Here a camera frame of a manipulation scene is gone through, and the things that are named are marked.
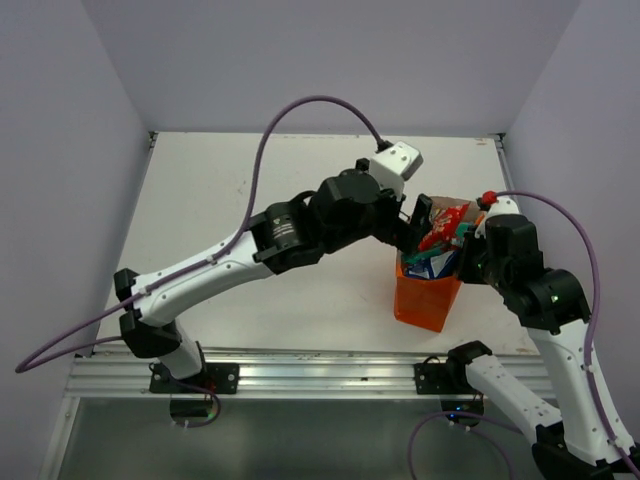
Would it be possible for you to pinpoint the red snack packet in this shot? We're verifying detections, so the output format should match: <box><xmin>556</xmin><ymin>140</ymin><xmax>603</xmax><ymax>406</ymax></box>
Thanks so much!
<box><xmin>418</xmin><ymin>203</ymin><xmax>470</xmax><ymax>252</ymax></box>

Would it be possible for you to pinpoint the teal snack packet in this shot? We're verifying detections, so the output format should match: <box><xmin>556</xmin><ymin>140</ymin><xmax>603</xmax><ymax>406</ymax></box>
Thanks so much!
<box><xmin>400</xmin><ymin>222</ymin><xmax>475</xmax><ymax>264</ymax></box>

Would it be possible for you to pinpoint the blue snack packet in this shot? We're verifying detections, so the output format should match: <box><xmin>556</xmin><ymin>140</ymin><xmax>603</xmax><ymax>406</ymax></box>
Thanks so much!
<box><xmin>404</xmin><ymin>250</ymin><xmax>459</xmax><ymax>280</ymax></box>

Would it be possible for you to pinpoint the orange paper bag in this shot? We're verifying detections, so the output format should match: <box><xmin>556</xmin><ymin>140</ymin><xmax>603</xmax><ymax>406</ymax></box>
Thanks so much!
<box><xmin>394</xmin><ymin>197</ymin><xmax>482</xmax><ymax>332</ymax></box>

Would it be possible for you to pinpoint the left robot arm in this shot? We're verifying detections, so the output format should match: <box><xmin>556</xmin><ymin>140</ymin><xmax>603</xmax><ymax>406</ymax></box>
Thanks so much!
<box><xmin>114</xmin><ymin>156</ymin><xmax>431</xmax><ymax>393</ymax></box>

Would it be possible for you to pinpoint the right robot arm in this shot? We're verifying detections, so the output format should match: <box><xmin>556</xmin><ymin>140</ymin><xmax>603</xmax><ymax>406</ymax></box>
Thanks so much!
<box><xmin>445</xmin><ymin>214</ymin><xmax>639</xmax><ymax>479</ymax></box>

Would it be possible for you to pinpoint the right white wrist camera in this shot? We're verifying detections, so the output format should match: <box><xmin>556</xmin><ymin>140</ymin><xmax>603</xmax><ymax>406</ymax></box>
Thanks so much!
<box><xmin>475</xmin><ymin>191</ymin><xmax>520</xmax><ymax>238</ymax></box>

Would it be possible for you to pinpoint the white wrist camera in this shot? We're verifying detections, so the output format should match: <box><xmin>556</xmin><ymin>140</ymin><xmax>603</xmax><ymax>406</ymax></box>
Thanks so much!
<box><xmin>475</xmin><ymin>191</ymin><xmax>520</xmax><ymax>238</ymax></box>
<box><xmin>369</xmin><ymin>141</ymin><xmax>424</xmax><ymax>200</ymax></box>

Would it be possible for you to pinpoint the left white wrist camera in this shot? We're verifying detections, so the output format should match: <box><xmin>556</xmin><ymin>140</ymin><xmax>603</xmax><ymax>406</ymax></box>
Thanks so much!
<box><xmin>369</xmin><ymin>141</ymin><xmax>424</xmax><ymax>200</ymax></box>

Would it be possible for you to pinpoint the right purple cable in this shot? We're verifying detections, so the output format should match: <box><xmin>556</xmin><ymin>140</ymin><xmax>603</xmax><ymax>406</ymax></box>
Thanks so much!
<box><xmin>408</xmin><ymin>190</ymin><xmax>640</xmax><ymax>480</ymax></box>

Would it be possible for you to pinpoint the purple cable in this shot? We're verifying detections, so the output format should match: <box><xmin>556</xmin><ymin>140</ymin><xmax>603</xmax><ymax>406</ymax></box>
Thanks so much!
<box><xmin>14</xmin><ymin>95</ymin><xmax>394</xmax><ymax>429</ymax></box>
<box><xmin>408</xmin><ymin>190</ymin><xmax>640</xmax><ymax>480</ymax></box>

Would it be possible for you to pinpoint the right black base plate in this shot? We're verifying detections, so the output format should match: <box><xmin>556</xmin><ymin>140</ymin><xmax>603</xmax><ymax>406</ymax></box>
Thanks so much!
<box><xmin>413</xmin><ymin>356</ymin><xmax>471</xmax><ymax>395</ymax></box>

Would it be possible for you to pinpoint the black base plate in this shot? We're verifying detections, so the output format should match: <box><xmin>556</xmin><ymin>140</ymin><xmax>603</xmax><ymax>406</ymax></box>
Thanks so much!
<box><xmin>149</xmin><ymin>362</ymin><xmax>240</xmax><ymax>395</ymax></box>
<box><xmin>413</xmin><ymin>356</ymin><xmax>471</xmax><ymax>395</ymax></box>

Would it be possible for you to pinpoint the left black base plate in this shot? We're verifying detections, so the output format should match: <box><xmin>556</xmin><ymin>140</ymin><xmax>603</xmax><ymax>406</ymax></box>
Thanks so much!
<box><xmin>149</xmin><ymin>362</ymin><xmax>240</xmax><ymax>395</ymax></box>

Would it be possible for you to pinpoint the aluminium mounting rail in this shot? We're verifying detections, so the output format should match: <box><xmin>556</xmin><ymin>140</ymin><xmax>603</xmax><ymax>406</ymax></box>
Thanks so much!
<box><xmin>64</xmin><ymin>347</ymin><xmax>566</xmax><ymax>401</ymax></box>

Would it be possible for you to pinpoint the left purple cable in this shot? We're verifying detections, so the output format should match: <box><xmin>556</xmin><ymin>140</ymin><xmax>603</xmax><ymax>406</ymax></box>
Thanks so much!
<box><xmin>14</xmin><ymin>95</ymin><xmax>394</xmax><ymax>429</ymax></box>

